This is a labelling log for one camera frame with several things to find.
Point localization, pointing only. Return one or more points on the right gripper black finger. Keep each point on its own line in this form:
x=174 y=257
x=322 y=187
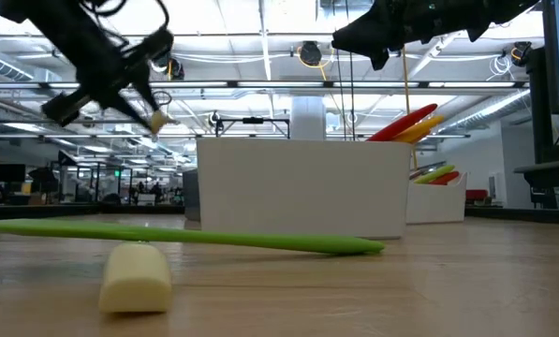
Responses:
x=381 y=57
x=372 y=30

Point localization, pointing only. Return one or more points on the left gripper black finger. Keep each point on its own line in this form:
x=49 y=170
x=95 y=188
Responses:
x=129 y=112
x=147 y=89

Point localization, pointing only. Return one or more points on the red silicone spatula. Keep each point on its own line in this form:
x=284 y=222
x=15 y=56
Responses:
x=401 y=124

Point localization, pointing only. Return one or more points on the yellow silicone spatula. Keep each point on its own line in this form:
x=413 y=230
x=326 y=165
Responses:
x=424 y=127

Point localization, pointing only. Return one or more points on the light green silicone spoon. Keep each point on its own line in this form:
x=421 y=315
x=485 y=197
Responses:
x=436 y=174

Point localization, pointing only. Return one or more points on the green silicone spatula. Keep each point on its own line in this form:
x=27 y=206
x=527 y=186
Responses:
x=190 y=234

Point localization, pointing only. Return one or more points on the red silicone spoon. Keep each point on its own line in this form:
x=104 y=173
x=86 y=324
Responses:
x=447 y=178

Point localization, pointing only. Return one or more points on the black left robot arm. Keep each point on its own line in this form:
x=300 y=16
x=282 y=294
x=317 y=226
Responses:
x=63 y=33

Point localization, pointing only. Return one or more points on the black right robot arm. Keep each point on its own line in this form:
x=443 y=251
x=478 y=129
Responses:
x=513 y=9

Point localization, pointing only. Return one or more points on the person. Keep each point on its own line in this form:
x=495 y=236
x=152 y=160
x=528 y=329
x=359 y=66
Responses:
x=156 y=192

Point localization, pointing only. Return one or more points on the white building pillar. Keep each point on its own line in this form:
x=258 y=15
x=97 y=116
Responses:
x=308 y=117

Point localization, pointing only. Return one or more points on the long ceiling light bar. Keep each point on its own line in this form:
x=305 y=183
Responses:
x=283 y=84

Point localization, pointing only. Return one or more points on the grey translucent plastic bin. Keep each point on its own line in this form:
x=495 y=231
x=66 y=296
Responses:
x=191 y=194

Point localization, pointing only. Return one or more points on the black distant monitor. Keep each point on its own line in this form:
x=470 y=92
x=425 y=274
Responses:
x=8 y=173

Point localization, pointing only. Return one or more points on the red seat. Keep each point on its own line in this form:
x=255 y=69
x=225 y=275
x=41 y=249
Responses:
x=476 y=194

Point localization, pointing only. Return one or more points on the grey computer desk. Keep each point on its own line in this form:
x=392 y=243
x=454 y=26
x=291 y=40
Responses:
x=550 y=175

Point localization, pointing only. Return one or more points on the distant black workstation frame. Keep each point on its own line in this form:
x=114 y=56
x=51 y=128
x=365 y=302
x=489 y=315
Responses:
x=98 y=182

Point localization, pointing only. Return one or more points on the silver ceiling duct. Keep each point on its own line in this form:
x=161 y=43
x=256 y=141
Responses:
x=489 y=110

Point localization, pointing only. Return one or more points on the distant black metal frame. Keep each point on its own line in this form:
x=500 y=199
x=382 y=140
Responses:
x=253 y=120

